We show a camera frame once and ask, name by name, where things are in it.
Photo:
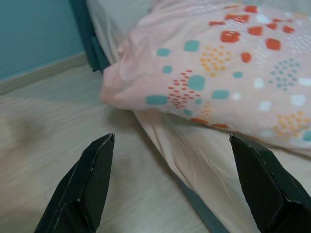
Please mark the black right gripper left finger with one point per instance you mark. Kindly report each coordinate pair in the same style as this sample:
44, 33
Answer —
92, 182

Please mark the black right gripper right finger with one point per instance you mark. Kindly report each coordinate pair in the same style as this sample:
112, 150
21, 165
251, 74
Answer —
262, 184

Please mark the pink patterned pillow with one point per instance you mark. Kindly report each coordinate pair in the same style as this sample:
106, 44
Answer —
206, 72

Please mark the mattress with cream sheet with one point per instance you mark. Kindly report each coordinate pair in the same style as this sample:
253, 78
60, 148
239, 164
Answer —
194, 160

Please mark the beige skirting board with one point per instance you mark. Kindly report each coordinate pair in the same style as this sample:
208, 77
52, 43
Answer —
36, 75

